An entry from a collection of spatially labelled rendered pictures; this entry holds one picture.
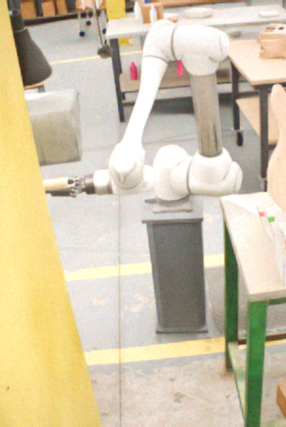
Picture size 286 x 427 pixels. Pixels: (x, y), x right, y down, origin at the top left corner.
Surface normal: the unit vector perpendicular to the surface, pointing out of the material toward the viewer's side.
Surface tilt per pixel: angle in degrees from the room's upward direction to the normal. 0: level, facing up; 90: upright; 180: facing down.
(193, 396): 0
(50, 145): 90
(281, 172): 90
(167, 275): 90
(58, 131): 90
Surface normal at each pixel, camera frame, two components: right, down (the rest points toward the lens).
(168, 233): -0.10, 0.53
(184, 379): -0.11, -0.85
